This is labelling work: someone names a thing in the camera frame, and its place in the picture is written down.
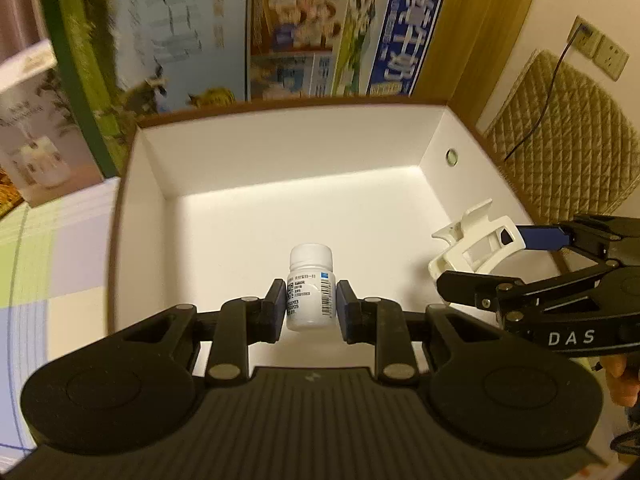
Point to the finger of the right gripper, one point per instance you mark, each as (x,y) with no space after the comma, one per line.
(483,290)
(594,236)

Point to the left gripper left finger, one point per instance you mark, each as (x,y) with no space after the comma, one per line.
(240,323)

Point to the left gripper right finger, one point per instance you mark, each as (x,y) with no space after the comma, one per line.
(382,324)

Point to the white hair claw clip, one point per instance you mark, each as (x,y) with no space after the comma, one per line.
(475,242)

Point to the white pill bottle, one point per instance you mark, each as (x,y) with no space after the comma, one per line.
(310,288)

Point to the person's right hand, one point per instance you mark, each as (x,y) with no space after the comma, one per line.
(623,383)

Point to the quilted cushioned chair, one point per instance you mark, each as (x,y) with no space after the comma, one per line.
(563,143)

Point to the brown cardboard storage box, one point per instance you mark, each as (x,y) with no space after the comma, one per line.
(213,201)

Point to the checkered tablecloth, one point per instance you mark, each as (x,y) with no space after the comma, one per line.
(53,293)

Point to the wooden wardrobe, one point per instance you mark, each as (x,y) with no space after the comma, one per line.
(472,41)

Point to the white humidifier box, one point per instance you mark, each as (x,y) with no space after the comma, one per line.
(43,150)

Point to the red gift box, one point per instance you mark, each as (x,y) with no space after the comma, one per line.
(10,198)

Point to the blue milk carton box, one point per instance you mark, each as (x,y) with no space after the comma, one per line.
(337,48)

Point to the green milk carton box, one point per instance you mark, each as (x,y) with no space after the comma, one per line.
(125,60)

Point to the wall power socket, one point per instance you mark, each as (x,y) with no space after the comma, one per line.
(600,49)

